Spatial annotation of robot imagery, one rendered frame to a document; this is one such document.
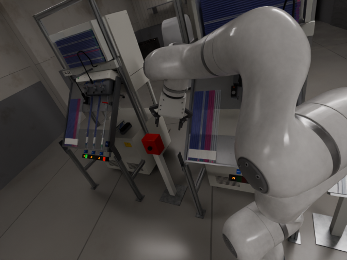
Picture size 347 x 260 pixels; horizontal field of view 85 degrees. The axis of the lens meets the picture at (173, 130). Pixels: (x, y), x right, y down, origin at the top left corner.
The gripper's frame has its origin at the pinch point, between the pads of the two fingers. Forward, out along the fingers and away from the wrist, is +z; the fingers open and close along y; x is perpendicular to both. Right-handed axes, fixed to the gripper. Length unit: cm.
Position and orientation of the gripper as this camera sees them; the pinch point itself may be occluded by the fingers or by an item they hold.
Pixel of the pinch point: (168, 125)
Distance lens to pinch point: 78.6
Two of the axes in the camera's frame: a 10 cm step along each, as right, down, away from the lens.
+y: -9.9, -1.5, -0.6
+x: -0.5, 6.6, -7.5
